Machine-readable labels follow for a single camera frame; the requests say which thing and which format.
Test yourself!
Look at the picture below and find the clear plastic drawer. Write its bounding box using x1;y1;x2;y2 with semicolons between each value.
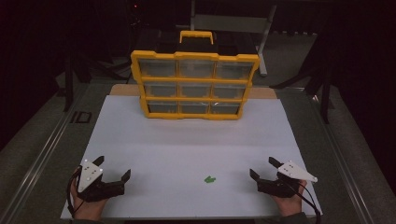
215;60;256;80

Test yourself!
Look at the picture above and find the grey metal stand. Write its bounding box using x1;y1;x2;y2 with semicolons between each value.
190;0;278;77

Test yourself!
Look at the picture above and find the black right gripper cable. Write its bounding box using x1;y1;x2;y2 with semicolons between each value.
284;178;322;224

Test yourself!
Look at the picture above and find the grid of clear drawers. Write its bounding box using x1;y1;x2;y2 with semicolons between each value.
138;58;250;115

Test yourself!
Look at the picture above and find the brown wooden board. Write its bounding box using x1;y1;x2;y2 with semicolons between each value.
109;83;278;100

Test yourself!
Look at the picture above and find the yellow organizer cabinet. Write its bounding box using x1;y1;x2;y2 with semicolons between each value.
130;30;261;121

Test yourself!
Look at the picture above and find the white table sheet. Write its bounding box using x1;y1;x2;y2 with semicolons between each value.
60;94;323;220

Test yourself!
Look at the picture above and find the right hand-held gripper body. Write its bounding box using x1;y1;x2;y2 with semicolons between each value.
256;160;318;200

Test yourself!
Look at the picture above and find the person's right hand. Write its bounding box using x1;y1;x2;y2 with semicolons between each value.
270;181;308;217

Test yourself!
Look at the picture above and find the person's left hand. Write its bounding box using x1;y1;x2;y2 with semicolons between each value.
69;179;108;222

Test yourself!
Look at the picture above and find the black tripod stand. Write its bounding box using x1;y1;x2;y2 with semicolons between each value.
270;60;332;125
62;50;129;113

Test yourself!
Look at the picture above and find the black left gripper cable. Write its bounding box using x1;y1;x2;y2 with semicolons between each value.
65;165;87;218

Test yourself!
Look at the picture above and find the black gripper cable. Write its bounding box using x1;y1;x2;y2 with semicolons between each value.
284;178;322;224
65;165;87;218

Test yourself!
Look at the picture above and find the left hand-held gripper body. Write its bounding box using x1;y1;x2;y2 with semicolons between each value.
76;159;126;203

